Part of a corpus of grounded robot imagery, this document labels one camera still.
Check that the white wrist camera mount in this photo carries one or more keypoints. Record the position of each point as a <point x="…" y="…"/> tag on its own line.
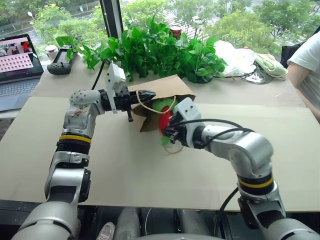
<point x="188" y="110"/>
<point x="115" y="77"/>

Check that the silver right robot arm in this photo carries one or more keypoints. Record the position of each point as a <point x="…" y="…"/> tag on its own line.
<point x="250" y="152"/>

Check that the silver robot torso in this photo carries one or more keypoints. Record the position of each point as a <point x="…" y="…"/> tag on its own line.
<point x="175" y="237"/>

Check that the red plush toy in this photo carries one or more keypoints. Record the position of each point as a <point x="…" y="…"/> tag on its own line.
<point x="165" y="121"/>

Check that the black window frame post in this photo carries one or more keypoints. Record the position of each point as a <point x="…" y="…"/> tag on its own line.
<point x="112" y="17"/>

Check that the white plastic bag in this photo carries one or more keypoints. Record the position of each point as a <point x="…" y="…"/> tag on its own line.
<point x="232" y="57"/>

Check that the beige cardboard sheet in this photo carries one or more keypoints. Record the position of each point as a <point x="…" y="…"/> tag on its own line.
<point x="140" y="170"/>

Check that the green leafy potted plant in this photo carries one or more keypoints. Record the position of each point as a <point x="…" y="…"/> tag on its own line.
<point x="155" y="50"/>

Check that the red tin can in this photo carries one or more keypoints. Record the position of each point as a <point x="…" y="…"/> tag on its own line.
<point x="175" y="32"/>

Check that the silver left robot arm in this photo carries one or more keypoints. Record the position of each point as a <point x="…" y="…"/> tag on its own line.
<point x="75" y="120"/>

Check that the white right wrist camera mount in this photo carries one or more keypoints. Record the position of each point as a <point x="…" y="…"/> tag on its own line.
<point x="188" y="110"/>

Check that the pale green folded cloth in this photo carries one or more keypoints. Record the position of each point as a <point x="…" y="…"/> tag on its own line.
<point x="271" y="66"/>

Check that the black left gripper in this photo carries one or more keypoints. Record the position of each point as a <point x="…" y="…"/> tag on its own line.
<point x="122" y="101"/>

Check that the brown paper bag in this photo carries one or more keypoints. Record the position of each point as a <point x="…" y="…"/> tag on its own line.
<point x="162" y="87"/>

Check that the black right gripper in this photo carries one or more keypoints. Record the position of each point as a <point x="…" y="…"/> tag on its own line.
<point x="179" y="132"/>

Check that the white sneaker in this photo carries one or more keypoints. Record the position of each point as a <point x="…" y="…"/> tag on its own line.
<point x="106" y="230"/>

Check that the black bag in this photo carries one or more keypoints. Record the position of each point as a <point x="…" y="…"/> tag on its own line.
<point x="287" y="53"/>

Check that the person in white T-shirt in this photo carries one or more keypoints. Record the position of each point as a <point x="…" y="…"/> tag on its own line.
<point x="308" y="65"/>

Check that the grey rounded leg shape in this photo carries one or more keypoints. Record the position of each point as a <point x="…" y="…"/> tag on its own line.
<point x="191" y="221"/>
<point x="127" y="222"/>

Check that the black handheld controller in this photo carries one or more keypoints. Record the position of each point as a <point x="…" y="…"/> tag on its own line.
<point x="60" y="62"/>

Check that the white paper cup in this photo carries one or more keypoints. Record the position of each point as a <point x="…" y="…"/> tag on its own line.
<point x="51" y="52"/>

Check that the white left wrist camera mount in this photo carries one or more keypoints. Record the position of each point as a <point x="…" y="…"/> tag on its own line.
<point x="115" y="77"/>

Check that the grey open laptop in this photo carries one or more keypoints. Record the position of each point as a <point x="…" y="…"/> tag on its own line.
<point x="17" y="75"/>

